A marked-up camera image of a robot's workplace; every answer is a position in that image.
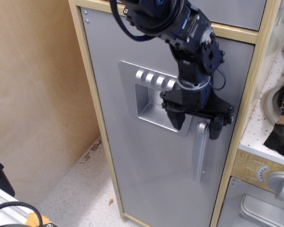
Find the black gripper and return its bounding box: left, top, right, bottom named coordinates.
left=160, top=85, right=234, bottom=140

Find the silver fridge door handle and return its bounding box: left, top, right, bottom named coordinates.
left=192, top=118, right=210, bottom=184

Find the grey fridge door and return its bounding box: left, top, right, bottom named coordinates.
left=80, top=6, right=255, bottom=227

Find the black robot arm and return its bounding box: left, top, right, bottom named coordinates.
left=110, top=0, right=234, bottom=140

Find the silver ice dispenser panel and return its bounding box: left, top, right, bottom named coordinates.
left=118, top=61, right=192, bottom=136

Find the white speckled stove top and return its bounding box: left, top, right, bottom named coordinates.
left=239, top=24, right=284, bottom=165

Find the black torn tape piece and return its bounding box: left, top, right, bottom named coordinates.
left=263, top=85, right=284, bottom=156

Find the grey oven door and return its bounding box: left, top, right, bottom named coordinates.
left=217, top=177, right=284, bottom=227

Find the silver oven knob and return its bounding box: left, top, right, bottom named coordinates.
left=267, top=171, right=284, bottom=202

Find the grey freezer door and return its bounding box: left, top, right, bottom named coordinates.
left=190, top=0, right=266, bottom=30

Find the orange tape scrap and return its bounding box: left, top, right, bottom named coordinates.
left=25, top=213, right=51, bottom=227

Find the wooden toy kitchen frame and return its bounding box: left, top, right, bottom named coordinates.
left=69, top=0, right=283, bottom=227

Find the silver oven door handle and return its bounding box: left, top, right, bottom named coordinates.
left=240, top=195, right=284, bottom=227

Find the black braided cable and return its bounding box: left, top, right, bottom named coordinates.
left=0, top=201, right=43, bottom=227

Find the aluminium rail base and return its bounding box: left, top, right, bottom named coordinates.
left=0, top=183, right=36, bottom=227

